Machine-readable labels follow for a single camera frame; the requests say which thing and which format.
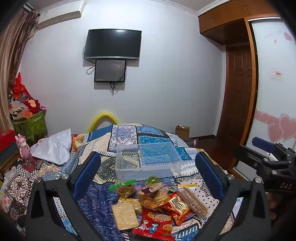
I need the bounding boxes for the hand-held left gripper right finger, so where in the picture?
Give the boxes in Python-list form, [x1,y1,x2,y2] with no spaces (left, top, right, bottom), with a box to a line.
[195,152,272,241]

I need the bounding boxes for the green storage box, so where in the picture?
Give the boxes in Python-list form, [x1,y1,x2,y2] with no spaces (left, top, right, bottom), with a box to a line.
[13,111,48,142]

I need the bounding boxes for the white heart-print sliding door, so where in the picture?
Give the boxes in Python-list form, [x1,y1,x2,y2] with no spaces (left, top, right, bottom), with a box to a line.
[245,17,296,149]

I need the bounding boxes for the small cardboard box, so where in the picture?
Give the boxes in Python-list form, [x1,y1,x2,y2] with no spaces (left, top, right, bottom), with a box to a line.
[175,125,190,141]

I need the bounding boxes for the red orange snack packet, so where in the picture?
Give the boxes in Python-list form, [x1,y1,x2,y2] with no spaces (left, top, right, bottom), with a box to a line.
[162,192,193,226]

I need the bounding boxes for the small black wall monitor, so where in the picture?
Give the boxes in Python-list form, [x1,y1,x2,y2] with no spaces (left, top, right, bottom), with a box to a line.
[94,60,127,82]

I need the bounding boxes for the small cracker packet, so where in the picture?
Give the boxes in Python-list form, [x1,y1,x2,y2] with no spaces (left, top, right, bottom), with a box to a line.
[150,185,171,204]

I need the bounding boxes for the red box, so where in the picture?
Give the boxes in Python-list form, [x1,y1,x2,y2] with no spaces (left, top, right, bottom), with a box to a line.
[0,130,16,151]

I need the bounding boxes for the pile of red plush items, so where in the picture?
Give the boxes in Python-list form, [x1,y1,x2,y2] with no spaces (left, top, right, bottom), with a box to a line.
[8,73,47,120]

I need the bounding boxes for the wooden overhead cabinet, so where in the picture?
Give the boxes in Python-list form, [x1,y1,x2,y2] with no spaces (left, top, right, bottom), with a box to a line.
[198,0,280,45]

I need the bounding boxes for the pale rice cracker bar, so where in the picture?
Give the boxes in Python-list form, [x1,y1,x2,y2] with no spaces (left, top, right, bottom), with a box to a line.
[112,200,140,231]

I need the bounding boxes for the brown wooden door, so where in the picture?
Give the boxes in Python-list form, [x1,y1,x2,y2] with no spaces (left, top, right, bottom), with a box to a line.
[217,44,253,144]

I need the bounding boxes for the yellow foam tube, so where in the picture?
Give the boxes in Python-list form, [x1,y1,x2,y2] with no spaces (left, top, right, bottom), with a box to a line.
[87,111,121,132]

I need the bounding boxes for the clear plastic container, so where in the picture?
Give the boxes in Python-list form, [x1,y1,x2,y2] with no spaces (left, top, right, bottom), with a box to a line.
[116,142,182,180]

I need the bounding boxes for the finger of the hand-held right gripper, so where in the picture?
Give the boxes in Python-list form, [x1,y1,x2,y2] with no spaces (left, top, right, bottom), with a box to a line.
[252,136,296,155]
[233,144,296,193]

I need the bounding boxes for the white air conditioner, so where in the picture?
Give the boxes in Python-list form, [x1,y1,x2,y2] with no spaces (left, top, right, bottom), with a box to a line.
[23,0,86,29]

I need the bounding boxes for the black wall television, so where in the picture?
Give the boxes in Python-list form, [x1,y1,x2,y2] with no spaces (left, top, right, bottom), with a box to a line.
[83,29,142,60]

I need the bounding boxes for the brown striped curtain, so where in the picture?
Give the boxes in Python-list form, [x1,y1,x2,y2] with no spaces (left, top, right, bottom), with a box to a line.
[0,7,40,130]

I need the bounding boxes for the green-topped pastry bag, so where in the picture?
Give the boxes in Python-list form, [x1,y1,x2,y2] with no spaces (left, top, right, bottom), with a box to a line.
[108,179,137,197]

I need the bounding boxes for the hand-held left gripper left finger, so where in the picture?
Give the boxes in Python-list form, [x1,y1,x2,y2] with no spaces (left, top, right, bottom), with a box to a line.
[24,152,102,241]

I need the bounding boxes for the large red cartoon snack packet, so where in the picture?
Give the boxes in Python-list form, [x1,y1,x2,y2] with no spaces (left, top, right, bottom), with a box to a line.
[132,208,175,241]

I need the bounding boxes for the blue patchwork printed blanket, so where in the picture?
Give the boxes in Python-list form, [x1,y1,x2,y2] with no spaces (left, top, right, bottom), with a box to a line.
[0,124,245,241]

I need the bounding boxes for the long brown wafer bar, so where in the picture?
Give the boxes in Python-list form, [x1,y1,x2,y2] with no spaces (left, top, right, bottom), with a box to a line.
[177,187,208,218]

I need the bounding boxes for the clear bag of peanuts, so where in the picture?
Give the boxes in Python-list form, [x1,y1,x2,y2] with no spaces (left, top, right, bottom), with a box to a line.
[120,196,142,215]

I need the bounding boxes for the pink toy figure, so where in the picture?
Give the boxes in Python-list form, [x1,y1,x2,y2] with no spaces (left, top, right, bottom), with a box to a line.
[15,134,31,160]

